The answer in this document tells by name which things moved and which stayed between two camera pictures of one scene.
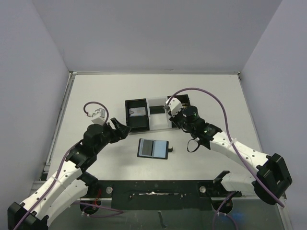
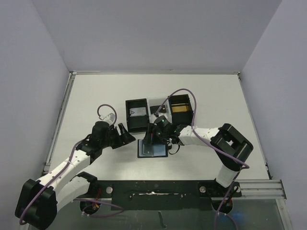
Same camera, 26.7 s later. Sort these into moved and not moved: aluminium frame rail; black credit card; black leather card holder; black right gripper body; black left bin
Moved: black right gripper body
Not moved: black leather card holder; aluminium frame rail; black credit card; black left bin
